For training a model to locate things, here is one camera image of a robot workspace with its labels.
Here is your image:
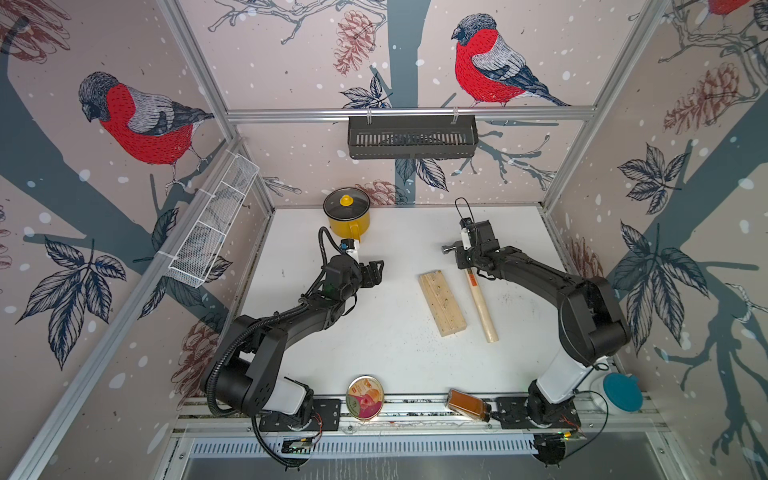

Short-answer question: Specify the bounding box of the pale wooden block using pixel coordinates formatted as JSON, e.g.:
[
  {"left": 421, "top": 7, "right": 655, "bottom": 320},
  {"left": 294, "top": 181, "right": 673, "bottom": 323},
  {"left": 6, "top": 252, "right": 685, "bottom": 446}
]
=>
[{"left": 418, "top": 270, "right": 467, "bottom": 337}]

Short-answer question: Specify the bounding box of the wooden handle claw hammer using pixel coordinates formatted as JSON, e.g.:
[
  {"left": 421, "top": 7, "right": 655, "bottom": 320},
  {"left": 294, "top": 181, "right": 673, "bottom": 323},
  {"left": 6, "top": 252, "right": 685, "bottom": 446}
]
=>
[{"left": 464, "top": 268, "right": 499, "bottom": 343}]

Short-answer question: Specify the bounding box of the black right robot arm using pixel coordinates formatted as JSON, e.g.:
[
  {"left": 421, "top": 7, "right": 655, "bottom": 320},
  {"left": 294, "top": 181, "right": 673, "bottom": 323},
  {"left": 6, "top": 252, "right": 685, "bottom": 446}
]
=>
[{"left": 444, "top": 217, "right": 631, "bottom": 426}]

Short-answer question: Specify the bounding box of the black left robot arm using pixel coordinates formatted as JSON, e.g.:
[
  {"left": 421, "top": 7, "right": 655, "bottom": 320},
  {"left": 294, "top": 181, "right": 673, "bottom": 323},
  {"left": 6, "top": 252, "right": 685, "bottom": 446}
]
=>
[{"left": 200, "top": 239, "right": 384, "bottom": 425}]

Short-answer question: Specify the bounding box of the yellow pot with lid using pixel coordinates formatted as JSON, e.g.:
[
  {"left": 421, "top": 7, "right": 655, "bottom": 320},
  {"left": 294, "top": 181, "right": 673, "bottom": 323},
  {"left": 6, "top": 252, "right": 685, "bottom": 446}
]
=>
[{"left": 323, "top": 187, "right": 371, "bottom": 241}]

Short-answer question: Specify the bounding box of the round colourful tin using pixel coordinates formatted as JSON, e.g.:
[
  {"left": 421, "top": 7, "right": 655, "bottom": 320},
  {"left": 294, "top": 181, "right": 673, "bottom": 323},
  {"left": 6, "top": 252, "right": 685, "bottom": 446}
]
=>
[{"left": 345, "top": 375, "right": 385, "bottom": 421}]

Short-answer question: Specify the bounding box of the brown leather case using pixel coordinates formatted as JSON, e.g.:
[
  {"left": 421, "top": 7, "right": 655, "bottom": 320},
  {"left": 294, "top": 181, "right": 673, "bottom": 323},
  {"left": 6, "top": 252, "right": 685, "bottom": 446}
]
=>
[{"left": 446, "top": 389, "right": 491, "bottom": 422}]

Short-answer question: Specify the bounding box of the teal round disc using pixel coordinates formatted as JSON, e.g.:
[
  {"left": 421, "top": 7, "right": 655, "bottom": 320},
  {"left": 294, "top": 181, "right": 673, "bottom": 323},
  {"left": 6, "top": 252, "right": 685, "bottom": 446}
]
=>
[{"left": 602, "top": 373, "right": 643, "bottom": 413}]

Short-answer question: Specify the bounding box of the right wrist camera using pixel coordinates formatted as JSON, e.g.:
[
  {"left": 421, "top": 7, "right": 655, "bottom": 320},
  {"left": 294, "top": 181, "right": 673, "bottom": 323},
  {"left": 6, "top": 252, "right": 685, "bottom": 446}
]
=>
[{"left": 460, "top": 217, "right": 474, "bottom": 250}]

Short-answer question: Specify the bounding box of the black hanging wire basket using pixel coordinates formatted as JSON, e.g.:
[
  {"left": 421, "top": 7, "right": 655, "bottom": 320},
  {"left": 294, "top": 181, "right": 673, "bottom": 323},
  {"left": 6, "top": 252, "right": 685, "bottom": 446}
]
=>
[{"left": 347, "top": 115, "right": 479, "bottom": 160}]

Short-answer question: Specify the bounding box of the white wire mesh shelf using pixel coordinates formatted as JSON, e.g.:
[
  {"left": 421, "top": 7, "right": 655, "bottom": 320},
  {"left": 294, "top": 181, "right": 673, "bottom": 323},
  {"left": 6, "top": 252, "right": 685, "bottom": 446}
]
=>
[{"left": 165, "top": 153, "right": 259, "bottom": 288}]

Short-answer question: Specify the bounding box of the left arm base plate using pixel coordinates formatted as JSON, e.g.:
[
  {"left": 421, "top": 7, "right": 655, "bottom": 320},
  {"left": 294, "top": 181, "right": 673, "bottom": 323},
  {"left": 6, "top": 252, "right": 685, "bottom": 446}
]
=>
[{"left": 258, "top": 398, "right": 342, "bottom": 433}]

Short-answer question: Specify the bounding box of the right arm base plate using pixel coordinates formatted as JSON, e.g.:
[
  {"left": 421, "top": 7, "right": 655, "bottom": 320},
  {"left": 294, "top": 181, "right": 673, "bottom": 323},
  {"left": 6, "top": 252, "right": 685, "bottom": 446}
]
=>
[{"left": 491, "top": 395, "right": 582, "bottom": 431}]

